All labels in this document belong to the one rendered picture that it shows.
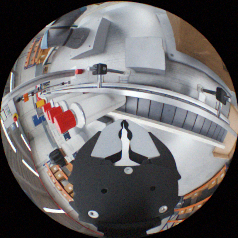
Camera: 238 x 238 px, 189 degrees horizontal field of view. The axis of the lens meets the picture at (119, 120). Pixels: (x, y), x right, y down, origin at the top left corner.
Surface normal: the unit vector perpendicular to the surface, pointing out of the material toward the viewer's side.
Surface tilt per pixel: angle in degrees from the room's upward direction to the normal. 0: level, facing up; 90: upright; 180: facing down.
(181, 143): 0
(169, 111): 0
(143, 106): 0
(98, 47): 90
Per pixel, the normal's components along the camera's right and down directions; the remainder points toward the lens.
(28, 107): 0.85, 0.35
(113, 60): -0.51, 0.39
